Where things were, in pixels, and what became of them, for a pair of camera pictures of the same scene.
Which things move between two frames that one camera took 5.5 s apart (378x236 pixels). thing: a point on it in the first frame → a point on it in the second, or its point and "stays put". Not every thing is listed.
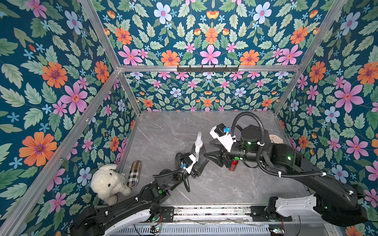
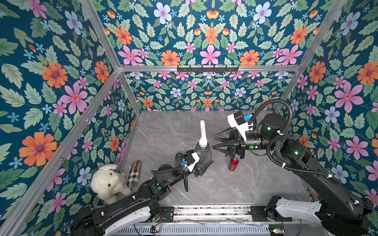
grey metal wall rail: [207, 69] stays put
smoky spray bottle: [178, 159] stays put
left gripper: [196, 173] stays put
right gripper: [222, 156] → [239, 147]
